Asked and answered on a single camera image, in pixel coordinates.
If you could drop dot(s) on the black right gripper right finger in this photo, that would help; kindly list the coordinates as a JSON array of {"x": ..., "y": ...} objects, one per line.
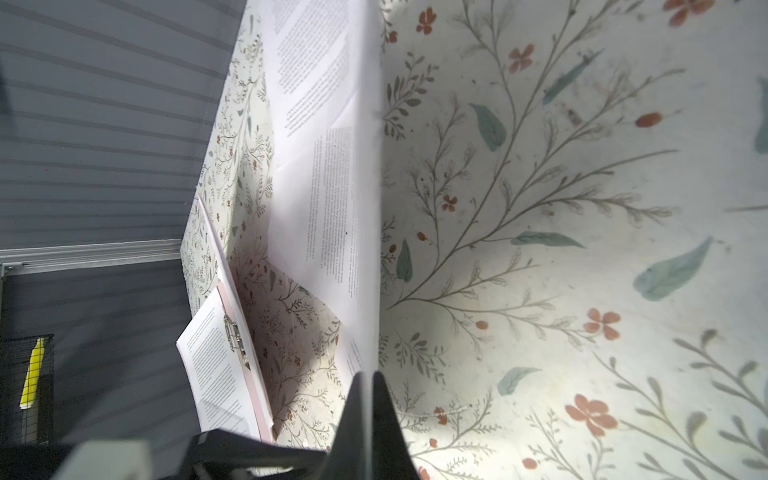
[{"x": 391, "y": 459}]

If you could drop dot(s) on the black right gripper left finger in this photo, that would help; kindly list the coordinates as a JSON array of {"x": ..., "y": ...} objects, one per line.
[{"x": 351, "y": 453}]

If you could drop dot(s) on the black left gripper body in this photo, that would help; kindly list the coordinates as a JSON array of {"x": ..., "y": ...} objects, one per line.
[{"x": 220, "y": 454}]

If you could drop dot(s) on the printed paper sheet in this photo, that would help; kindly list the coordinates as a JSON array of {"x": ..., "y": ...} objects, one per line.
[
  {"x": 308, "y": 69},
  {"x": 326, "y": 208},
  {"x": 217, "y": 370}
]

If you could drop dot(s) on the pink file folder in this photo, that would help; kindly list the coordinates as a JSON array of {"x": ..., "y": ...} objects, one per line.
[{"x": 225, "y": 282}]

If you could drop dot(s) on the yellow marker pen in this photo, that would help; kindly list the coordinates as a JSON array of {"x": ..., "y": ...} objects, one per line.
[{"x": 31, "y": 382}]

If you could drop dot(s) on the black wire mesh basket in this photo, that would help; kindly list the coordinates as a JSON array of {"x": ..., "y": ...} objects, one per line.
[{"x": 33, "y": 426}]

